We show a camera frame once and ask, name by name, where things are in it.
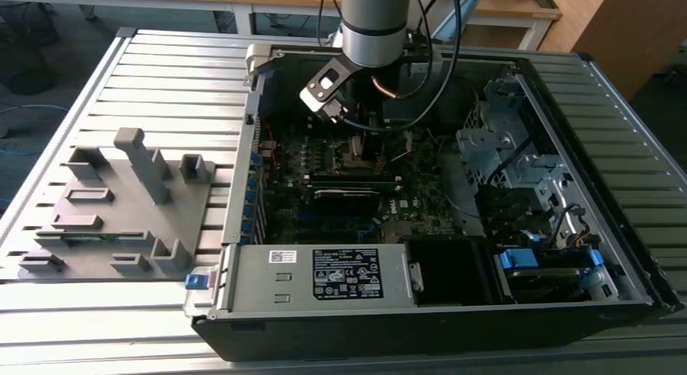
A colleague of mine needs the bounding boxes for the CPU socket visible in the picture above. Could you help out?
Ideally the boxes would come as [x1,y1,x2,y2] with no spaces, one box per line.
[330,135,388,174]

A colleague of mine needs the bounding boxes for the grey case latch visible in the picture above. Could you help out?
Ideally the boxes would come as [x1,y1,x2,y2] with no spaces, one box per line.
[244,43,285,86]

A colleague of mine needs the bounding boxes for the silver drive cage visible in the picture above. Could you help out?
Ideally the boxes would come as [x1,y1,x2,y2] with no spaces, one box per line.
[453,127,573,215]

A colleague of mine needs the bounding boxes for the green motherboard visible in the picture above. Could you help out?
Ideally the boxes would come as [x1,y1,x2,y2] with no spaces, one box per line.
[260,125,484,245]

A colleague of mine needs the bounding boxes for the black graphics card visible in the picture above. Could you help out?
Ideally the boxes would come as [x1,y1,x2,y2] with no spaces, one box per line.
[312,188,381,217]

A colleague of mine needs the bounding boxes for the dark chipset heatsink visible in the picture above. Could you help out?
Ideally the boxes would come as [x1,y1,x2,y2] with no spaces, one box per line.
[381,220,414,240]

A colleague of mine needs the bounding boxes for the black plastic bay housing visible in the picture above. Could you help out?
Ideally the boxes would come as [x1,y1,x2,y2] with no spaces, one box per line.
[401,237,511,307]

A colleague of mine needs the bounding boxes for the hard disk in blue carrier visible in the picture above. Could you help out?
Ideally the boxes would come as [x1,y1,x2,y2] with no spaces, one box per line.
[496,248,607,304]

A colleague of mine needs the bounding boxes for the grey power supply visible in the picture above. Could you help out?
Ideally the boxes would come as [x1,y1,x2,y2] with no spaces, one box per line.
[213,242,425,314]

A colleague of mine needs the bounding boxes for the wooden cabinet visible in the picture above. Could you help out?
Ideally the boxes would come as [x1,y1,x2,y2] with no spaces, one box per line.
[539,0,687,101]

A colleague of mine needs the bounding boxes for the grey parts rack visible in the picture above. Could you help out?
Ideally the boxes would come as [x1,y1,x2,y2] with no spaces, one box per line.
[14,127,216,280]

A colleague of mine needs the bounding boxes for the black PC case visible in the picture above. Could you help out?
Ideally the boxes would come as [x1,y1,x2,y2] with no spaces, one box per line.
[181,43,685,362]

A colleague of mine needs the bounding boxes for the green RAM stick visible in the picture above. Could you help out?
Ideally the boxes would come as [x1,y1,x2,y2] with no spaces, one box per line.
[61,234,122,244]

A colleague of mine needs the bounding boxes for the black office chair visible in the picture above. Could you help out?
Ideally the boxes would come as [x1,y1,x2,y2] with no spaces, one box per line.
[0,0,61,97]

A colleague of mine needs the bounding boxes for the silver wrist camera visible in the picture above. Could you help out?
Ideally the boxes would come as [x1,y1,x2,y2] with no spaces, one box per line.
[298,56,360,126]

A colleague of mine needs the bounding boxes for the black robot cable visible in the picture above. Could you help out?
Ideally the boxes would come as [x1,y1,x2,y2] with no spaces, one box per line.
[341,0,464,134]

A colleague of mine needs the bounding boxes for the perforated metal bay frame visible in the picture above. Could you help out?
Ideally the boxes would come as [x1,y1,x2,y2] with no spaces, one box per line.
[461,77,531,130]

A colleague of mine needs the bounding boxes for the black internal cable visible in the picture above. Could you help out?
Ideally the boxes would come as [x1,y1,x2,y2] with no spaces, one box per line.
[484,135,536,192]

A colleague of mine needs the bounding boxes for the coloured wire bundle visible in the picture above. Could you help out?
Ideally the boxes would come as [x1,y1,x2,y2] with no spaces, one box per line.
[568,225,600,249]

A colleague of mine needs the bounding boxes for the blue floor cable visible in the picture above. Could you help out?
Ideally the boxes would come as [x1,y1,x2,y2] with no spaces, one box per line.
[0,103,70,155]

